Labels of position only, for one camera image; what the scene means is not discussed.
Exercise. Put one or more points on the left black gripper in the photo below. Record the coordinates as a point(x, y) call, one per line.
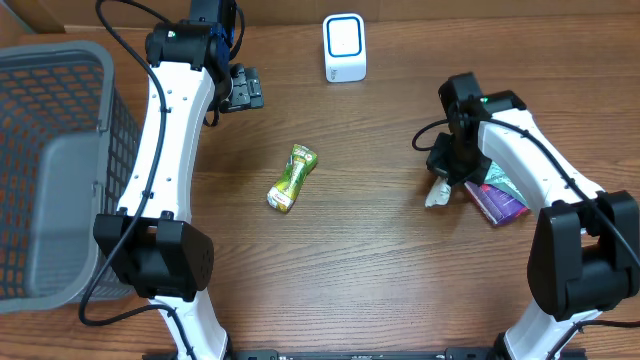
point(245, 89)

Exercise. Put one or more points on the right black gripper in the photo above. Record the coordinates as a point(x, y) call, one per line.
point(439, 166)

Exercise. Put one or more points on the white tube with gold cap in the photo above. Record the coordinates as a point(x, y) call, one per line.
point(439, 193)

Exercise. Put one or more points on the teal wet wipes pack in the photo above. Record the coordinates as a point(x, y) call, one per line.
point(497, 178)

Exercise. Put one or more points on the purple sanitary pad pack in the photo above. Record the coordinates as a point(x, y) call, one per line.
point(499, 207)

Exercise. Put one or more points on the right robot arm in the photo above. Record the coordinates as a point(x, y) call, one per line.
point(584, 257)

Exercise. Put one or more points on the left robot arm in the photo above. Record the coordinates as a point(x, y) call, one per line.
point(149, 242)

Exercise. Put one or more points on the white barcode scanner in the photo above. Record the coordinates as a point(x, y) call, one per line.
point(344, 41)

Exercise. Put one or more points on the grey plastic shopping basket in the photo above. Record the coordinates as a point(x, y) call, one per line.
point(68, 147)

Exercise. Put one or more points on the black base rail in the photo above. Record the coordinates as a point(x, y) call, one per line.
point(360, 355)

